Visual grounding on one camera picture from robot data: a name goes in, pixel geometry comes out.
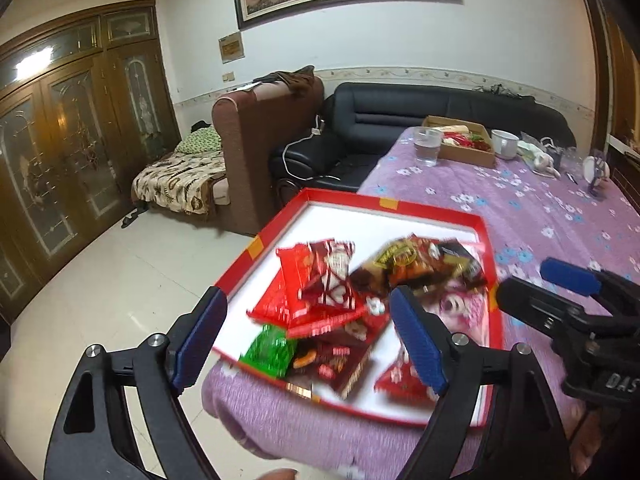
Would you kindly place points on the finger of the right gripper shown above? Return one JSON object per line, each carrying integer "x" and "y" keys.
{"x": 613, "y": 292}

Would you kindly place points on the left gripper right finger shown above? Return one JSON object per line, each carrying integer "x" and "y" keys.
{"x": 524, "y": 437}

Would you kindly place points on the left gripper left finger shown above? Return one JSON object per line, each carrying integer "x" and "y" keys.
{"x": 92, "y": 436}

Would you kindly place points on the red jujube snack packet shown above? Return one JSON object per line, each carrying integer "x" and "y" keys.
{"x": 401, "y": 381}

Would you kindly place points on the pink cartoon snack bag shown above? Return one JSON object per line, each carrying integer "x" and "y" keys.
{"x": 462, "y": 311}

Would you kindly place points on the dark purple snack packet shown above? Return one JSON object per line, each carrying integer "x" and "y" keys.
{"x": 467, "y": 268}

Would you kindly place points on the green snack packet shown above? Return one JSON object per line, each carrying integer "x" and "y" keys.
{"x": 271, "y": 352}

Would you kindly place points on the brown black sesame snack bag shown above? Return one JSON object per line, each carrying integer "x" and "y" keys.
{"x": 407, "y": 260}

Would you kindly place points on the dark red small snack packet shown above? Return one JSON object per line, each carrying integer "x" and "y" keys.
{"x": 336, "y": 360}

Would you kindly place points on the large plain red snack bag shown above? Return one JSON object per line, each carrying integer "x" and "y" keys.
{"x": 280, "y": 305}

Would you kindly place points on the red white flower snack packet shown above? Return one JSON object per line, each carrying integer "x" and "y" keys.
{"x": 328, "y": 282}

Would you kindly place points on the cardboard box of snacks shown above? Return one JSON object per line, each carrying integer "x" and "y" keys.
{"x": 462, "y": 141}

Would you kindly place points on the purple floral tablecloth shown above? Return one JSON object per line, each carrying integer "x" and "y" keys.
{"x": 506, "y": 217}

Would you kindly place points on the white crumpled cloth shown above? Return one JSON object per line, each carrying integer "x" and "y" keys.
{"x": 536, "y": 158}

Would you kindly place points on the white ceramic mug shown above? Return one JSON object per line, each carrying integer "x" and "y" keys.
{"x": 505, "y": 144}

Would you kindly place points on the patterned blanket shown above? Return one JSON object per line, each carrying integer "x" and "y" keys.
{"x": 184, "y": 183}

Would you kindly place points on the black leather sofa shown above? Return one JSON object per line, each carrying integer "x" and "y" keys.
{"x": 362, "y": 122}

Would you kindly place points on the green pillow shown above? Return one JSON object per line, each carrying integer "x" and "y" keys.
{"x": 203, "y": 140}

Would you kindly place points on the brown armchair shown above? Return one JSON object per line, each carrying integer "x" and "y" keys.
{"x": 252, "y": 123}

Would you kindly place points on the wooden glass cabinet doors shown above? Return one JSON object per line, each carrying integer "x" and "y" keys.
{"x": 85, "y": 106}

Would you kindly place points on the small wall plaque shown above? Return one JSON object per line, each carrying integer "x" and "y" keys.
{"x": 231, "y": 48}

